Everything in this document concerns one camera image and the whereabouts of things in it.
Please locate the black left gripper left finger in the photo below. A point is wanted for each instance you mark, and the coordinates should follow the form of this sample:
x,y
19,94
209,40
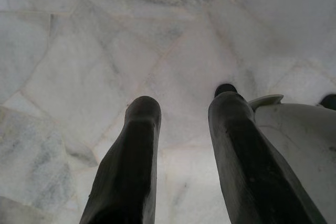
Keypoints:
x,y
131,161

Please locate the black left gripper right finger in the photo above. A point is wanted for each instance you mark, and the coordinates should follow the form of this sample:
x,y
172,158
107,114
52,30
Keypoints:
x,y
249,161

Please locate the white robot left leg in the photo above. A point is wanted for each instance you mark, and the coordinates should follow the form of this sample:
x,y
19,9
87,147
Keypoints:
x,y
299,140

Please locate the black robot left foot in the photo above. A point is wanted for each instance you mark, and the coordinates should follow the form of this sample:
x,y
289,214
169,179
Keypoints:
x,y
225,89

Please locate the black robot foot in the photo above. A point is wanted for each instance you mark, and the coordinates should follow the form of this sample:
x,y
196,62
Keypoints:
x,y
328,101
225,89

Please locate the black robot right foot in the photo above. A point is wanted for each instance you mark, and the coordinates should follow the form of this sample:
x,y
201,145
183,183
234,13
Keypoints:
x,y
328,101

